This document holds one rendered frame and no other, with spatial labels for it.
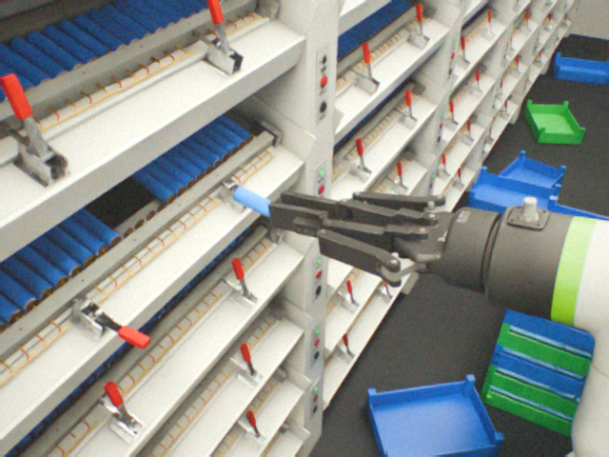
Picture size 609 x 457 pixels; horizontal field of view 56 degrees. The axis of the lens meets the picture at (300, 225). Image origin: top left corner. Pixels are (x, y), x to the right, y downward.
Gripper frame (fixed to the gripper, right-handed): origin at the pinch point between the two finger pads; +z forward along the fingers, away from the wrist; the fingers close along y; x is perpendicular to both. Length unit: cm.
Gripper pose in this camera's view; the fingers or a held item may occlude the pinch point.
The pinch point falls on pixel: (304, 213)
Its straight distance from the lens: 62.4
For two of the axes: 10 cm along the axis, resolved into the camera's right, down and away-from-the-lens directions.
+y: -5.1, 5.3, -6.8
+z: -8.5, -1.9, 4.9
